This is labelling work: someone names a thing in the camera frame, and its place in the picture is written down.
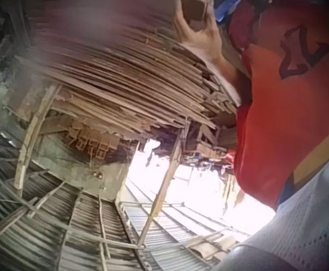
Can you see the person's left hand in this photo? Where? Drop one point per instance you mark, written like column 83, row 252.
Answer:
column 202, row 42

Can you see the person's left fingers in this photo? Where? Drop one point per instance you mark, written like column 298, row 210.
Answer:
column 179, row 24

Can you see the brown wooden block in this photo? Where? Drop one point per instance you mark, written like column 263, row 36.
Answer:
column 194, row 12

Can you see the blue cloth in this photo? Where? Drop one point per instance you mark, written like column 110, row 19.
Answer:
column 224, row 11

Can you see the stack of wooden planks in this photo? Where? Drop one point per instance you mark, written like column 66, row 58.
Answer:
column 119, row 70

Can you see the heap of wood offcuts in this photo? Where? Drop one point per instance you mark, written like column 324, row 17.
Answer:
column 207, row 144

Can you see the heap of wooden frames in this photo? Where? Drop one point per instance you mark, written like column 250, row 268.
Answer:
column 92, row 141

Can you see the slim wooden post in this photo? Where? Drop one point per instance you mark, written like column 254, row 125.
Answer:
column 164, row 183

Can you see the bamboo post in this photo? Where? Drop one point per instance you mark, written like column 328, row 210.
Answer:
column 33, row 135

